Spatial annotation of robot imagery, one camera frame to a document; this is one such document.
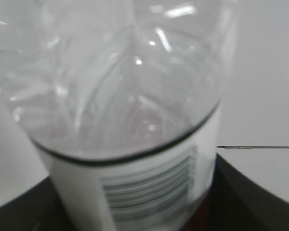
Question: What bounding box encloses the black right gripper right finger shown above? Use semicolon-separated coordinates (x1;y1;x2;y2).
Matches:
183;155;289;231

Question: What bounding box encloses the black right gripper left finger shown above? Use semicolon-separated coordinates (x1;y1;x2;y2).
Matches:
0;178;75;231

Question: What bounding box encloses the clear water bottle red label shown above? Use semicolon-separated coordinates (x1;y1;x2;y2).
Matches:
0;0;238;231

